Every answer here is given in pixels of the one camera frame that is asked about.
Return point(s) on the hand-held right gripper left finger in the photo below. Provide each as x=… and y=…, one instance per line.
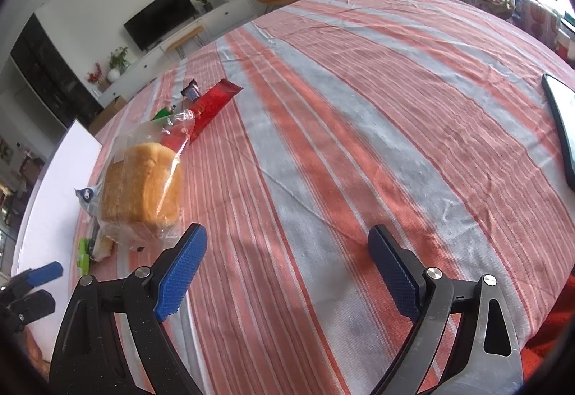
x=182, y=273

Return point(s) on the red snack bar packet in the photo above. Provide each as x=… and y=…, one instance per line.
x=213, y=103

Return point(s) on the striped tablecloth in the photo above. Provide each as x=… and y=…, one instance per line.
x=337, y=130

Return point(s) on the black television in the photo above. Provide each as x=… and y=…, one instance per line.
x=159, y=17

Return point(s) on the cardboard box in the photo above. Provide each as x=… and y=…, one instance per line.
x=110, y=109

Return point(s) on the wooden bench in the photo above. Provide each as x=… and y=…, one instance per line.
x=182, y=34

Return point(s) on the red flower arrangement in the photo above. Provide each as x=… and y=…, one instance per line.
x=95, y=74

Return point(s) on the white television cabinet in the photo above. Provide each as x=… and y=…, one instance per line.
x=224, y=15

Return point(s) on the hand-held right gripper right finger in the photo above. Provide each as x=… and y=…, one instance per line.
x=395, y=273

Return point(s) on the white board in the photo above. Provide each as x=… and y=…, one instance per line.
x=58, y=197

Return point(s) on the black display cabinet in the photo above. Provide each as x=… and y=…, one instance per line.
x=49, y=76

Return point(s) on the red cloth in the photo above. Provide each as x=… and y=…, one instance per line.
x=557, y=323

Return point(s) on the bread loaf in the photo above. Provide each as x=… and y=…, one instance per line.
x=139, y=184

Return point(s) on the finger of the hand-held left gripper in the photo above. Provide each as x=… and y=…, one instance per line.
x=45, y=273
x=33, y=304

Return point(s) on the dark chocolate bar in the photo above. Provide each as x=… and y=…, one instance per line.
x=192, y=91

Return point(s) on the plant in white vase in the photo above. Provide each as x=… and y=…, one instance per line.
x=117, y=62

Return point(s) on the blue and white snack packet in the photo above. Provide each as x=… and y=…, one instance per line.
x=85, y=196

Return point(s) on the lime green snack packet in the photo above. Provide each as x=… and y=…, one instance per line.
x=83, y=258

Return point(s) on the small potted plant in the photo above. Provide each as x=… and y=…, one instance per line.
x=204, y=2

